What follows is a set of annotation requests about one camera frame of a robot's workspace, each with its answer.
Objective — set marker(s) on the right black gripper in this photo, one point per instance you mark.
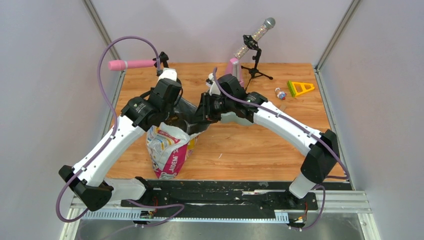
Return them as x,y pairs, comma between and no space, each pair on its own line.
204,113

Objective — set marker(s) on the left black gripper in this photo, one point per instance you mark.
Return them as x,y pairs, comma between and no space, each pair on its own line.
172,108

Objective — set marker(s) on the pet food bag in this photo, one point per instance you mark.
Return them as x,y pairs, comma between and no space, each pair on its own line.
172,142

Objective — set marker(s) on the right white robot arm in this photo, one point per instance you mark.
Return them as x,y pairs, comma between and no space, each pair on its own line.
320,149

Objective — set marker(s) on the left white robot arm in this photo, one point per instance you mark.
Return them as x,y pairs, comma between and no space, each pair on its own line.
87,178

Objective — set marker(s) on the grey double pet bowl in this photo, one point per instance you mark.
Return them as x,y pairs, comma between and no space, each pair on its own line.
231,117

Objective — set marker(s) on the pink metronome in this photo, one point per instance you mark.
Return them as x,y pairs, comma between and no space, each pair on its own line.
234,68

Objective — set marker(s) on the pink microphone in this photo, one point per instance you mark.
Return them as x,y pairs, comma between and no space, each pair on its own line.
121,65

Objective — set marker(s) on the small wooden block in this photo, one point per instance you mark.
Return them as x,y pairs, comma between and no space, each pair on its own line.
283,108

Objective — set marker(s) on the black tripod mic stand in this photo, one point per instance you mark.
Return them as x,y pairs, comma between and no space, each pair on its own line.
255,64

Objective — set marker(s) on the yellow green triangle toy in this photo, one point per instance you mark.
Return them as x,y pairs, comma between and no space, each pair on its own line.
299,88

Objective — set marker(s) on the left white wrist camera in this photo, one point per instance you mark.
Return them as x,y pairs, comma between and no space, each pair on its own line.
168,75

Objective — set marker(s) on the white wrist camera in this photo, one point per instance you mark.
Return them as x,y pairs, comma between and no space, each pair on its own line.
213,87
168,75

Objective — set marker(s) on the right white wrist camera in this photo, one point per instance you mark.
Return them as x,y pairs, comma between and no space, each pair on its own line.
213,87

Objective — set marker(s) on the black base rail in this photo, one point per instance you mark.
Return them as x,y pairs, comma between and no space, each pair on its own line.
233,202

